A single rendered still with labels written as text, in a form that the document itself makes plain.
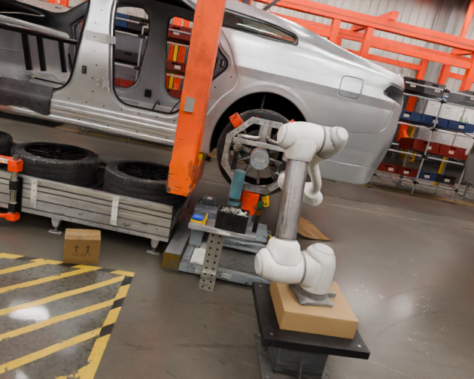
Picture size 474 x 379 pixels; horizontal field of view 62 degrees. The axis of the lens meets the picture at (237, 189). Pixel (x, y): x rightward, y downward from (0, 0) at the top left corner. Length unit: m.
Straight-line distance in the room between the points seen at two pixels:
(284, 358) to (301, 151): 1.01
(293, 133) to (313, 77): 1.38
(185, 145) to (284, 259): 1.17
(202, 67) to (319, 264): 1.43
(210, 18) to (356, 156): 1.52
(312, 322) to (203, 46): 1.73
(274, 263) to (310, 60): 1.77
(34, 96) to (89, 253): 1.42
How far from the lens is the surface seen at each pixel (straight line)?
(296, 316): 1.91
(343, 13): 9.32
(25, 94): 3.61
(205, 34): 2.61
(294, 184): 1.81
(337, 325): 1.99
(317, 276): 1.92
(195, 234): 3.03
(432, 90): 7.63
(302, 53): 3.13
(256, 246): 3.11
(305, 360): 2.12
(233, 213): 2.44
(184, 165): 2.67
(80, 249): 2.77
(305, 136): 1.79
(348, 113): 3.17
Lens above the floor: 1.35
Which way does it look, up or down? 15 degrees down
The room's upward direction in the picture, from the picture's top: 12 degrees clockwise
